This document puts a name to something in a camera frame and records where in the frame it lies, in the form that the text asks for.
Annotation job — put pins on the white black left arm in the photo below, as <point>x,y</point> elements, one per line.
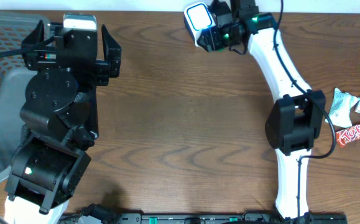
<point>60,116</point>

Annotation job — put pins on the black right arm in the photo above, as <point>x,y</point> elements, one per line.
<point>295,119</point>

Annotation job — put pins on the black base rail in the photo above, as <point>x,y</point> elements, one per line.
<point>248,217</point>

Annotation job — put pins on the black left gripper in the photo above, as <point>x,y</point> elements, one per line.
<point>104,68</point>

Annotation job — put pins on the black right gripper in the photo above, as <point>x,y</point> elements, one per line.
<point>221,42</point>

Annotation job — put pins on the grey plastic basket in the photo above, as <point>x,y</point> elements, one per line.
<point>14,77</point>

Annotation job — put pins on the red chocolate wafer pack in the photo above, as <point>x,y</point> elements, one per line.
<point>348,135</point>

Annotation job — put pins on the mint wet wipes pack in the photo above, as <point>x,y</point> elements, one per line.
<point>341,107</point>

